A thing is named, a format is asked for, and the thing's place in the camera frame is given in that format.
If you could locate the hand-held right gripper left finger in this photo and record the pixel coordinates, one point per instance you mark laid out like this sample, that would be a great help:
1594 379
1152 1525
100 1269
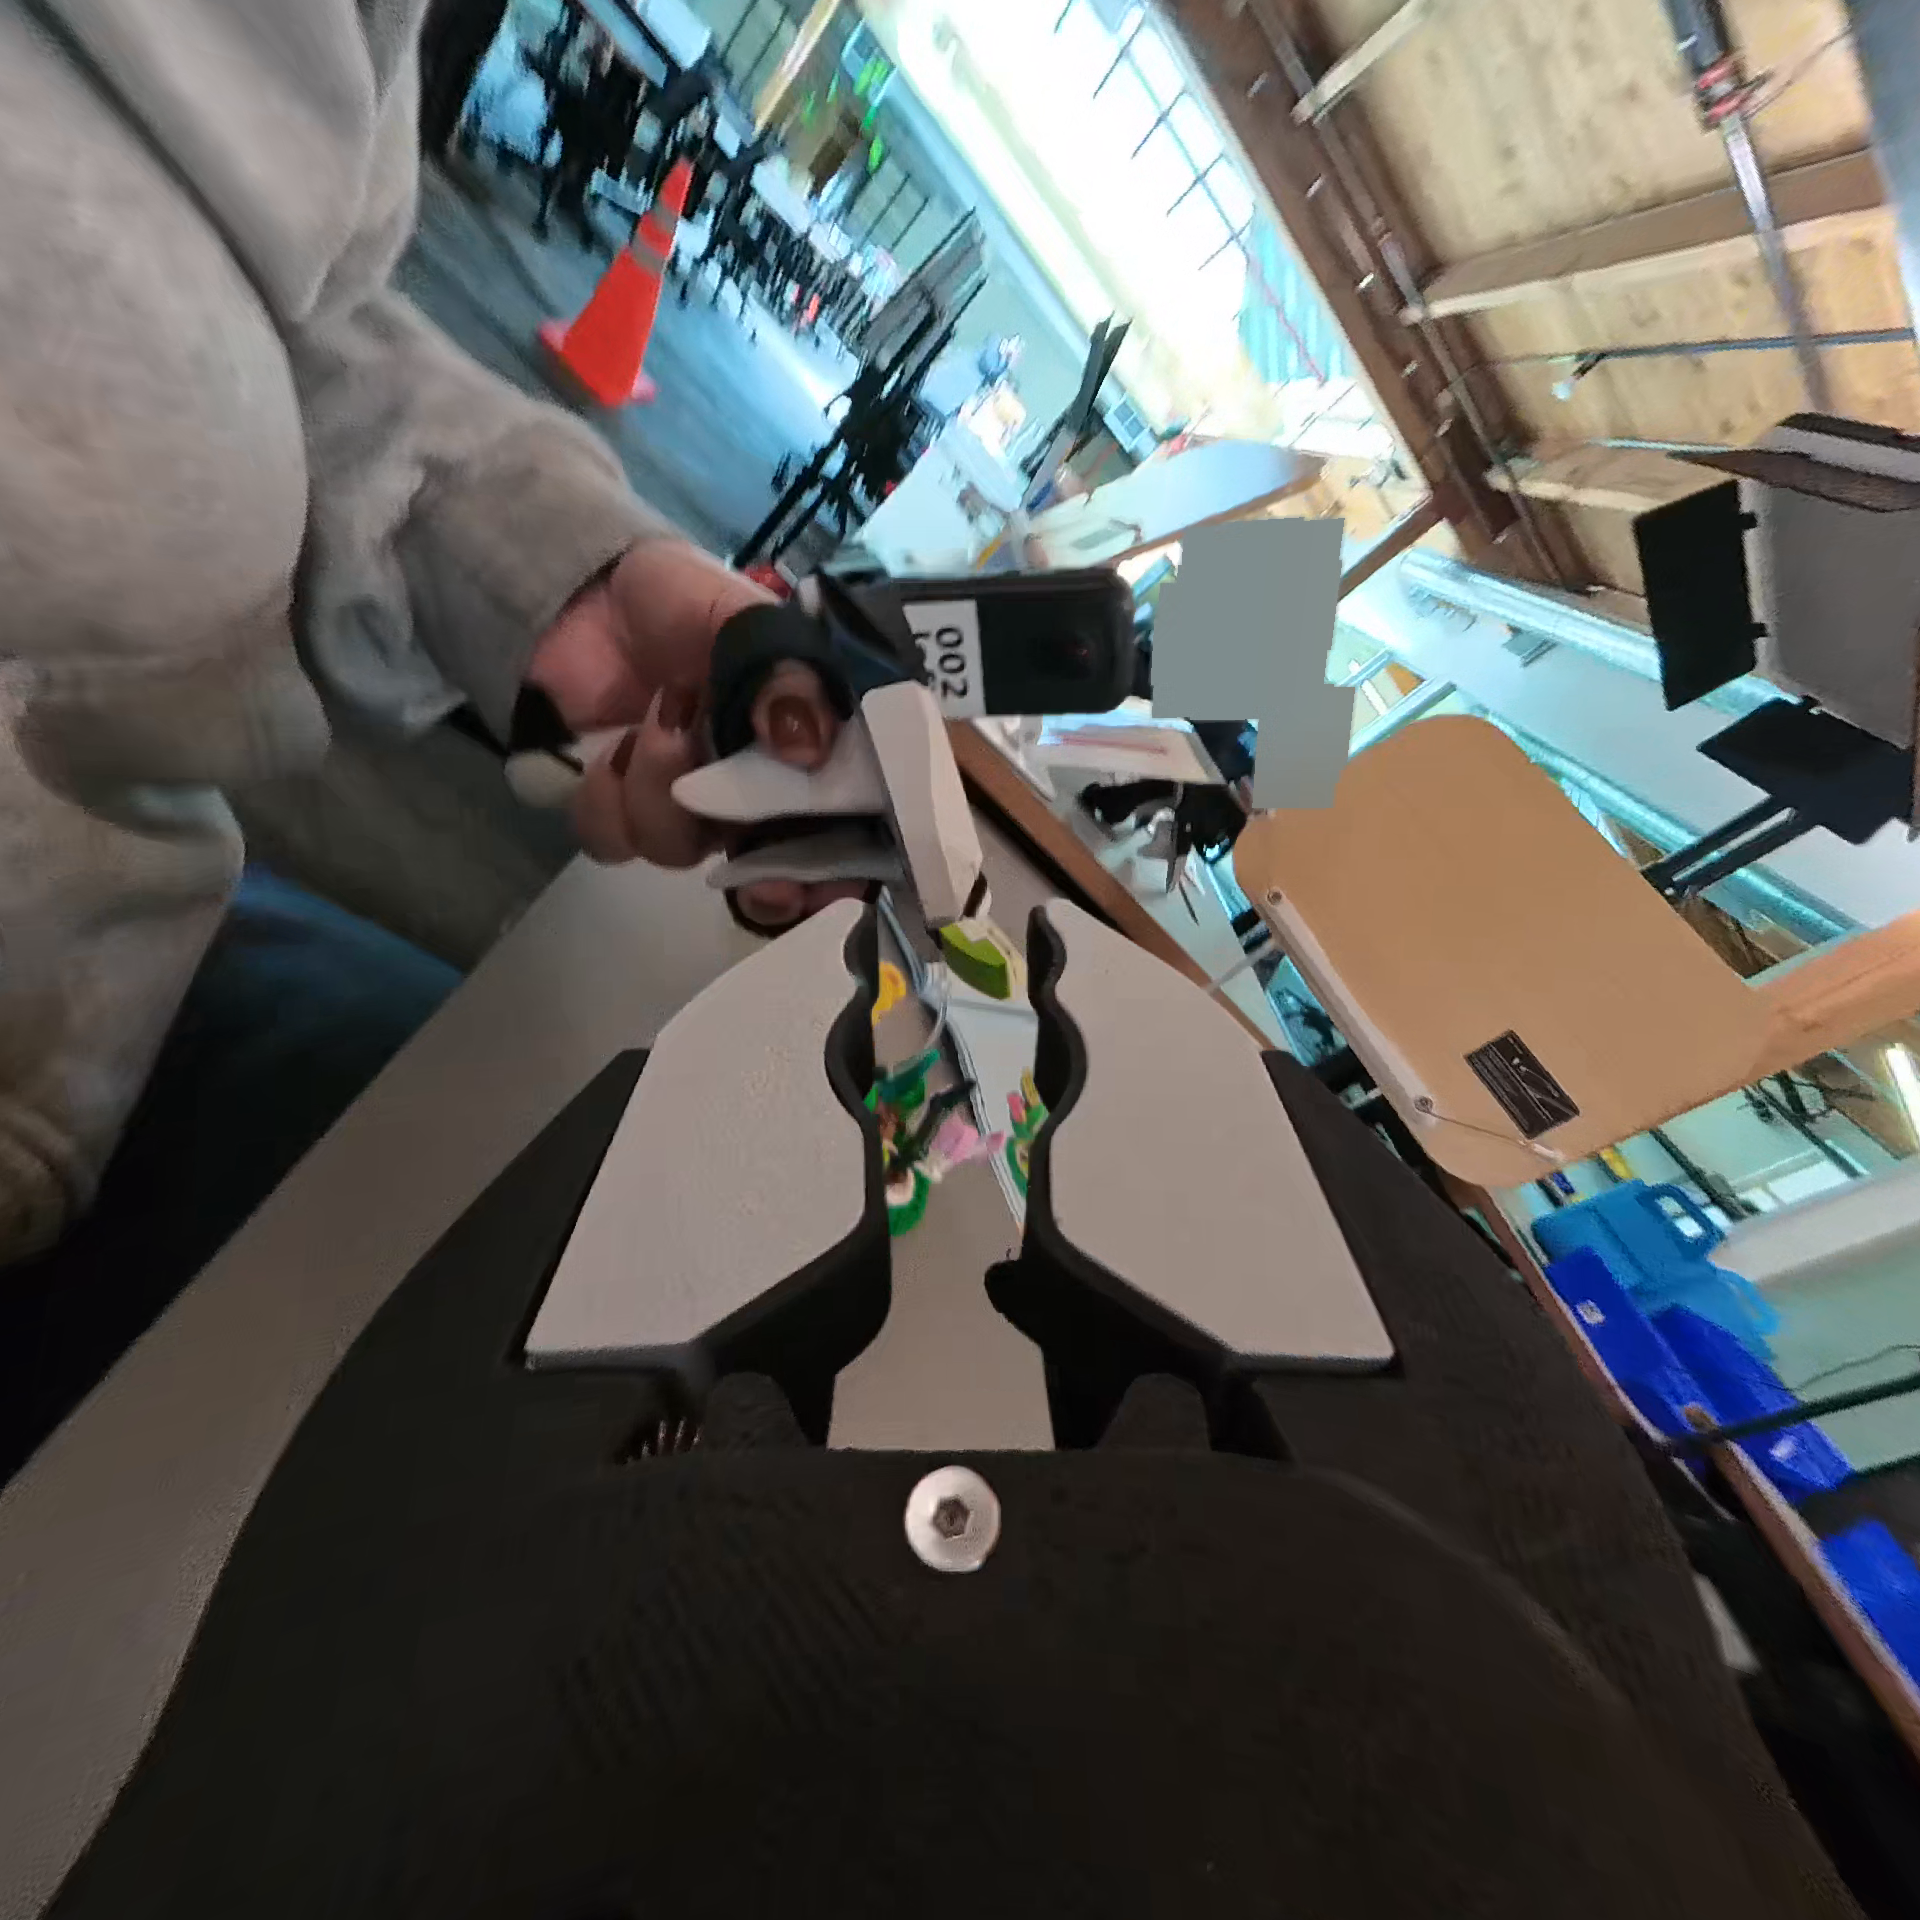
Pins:
704 1171

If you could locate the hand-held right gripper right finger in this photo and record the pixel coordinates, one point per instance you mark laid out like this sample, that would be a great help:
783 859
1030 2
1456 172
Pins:
1201 1185

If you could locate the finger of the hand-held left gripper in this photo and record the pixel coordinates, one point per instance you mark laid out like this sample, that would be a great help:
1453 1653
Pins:
926 795

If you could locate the lime green lego piece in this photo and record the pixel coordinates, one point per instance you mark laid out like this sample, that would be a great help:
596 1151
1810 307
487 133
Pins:
980 955

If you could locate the green base lego model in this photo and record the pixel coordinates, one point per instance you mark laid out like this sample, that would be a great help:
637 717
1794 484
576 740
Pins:
918 1117

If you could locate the person's left forearm grey sleeve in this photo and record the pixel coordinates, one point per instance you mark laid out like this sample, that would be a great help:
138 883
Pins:
450 523

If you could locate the person's left hand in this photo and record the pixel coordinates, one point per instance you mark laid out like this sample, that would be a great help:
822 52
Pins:
630 644

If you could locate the black computer monitor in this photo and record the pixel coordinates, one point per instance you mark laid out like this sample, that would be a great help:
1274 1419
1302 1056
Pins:
1084 397

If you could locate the black folding chair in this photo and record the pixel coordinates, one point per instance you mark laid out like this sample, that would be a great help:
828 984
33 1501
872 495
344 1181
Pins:
870 420

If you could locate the wooden chair back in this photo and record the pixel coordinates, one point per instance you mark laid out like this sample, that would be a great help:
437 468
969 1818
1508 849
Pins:
1501 930

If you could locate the person's blue jeans leg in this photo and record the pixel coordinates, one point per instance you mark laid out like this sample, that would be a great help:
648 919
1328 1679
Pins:
224 1020

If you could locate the orange traffic cone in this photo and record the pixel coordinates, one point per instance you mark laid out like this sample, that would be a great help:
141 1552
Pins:
623 307

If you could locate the blue plastic crate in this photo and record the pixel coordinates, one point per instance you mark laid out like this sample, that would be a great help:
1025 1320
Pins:
1695 1381
1874 1588

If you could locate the white studio light black flaps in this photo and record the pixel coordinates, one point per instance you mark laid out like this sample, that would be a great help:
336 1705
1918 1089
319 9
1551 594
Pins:
1816 600

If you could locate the person's grey hoodie torso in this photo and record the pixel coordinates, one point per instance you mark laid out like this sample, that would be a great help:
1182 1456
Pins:
136 451

